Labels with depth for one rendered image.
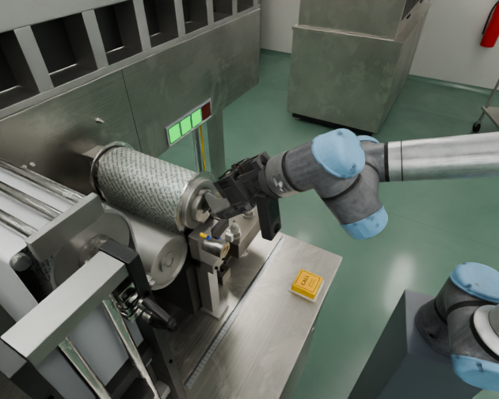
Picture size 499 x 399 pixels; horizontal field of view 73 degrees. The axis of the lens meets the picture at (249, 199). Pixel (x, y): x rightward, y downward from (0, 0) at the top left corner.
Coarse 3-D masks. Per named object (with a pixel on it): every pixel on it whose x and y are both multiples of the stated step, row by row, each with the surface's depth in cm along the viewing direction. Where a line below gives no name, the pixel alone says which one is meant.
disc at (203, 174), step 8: (200, 176) 72; (208, 176) 75; (192, 184) 70; (184, 192) 68; (184, 200) 69; (176, 208) 68; (176, 216) 69; (176, 224) 70; (184, 224) 72; (184, 232) 73
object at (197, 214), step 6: (198, 192) 72; (204, 192) 72; (210, 192) 74; (198, 198) 71; (204, 198) 72; (192, 204) 71; (198, 204) 71; (204, 204) 73; (192, 210) 71; (198, 210) 72; (204, 210) 74; (192, 216) 72; (198, 216) 73; (204, 216) 75
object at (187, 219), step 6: (198, 180) 72; (204, 180) 72; (210, 180) 74; (192, 186) 70; (198, 186) 71; (204, 186) 73; (210, 186) 75; (192, 192) 70; (186, 198) 69; (192, 198) 70; (186, 204) 69; (186, 210) 70; (186, 216) 70; (186, 222) 71; (192, 222) 74; (198, 222) 76; (192, 228) 74
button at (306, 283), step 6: (300, 270) 101; (300, 276) 99; (306, 276) 99; (312, 276) 99; (318, 276) 99; (294, 282) 98; (300, 282) 98; (306, 282) 98; (312, 282) 98; (318, 282) 98; (294, 288) 97; (300, 288) 96; (306, 288) 96; (312, 288) 96; (318, 288) 98; (306, 294) 96; (312, 294) 95
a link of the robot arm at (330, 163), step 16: (304, 144) 53; (320, 144) 50; (336, 144) 48; (352, 144) 50; (288, 160) 54; (304, 160) 52; (320, 160) 49; (336, 160) 48; (352, 160) 49; (288, 176) 54; (304, 176) 52; (320, 176) 51; (336, 176) 50; (352, 176) 51; (320, 192) 54; (336, 192) 52
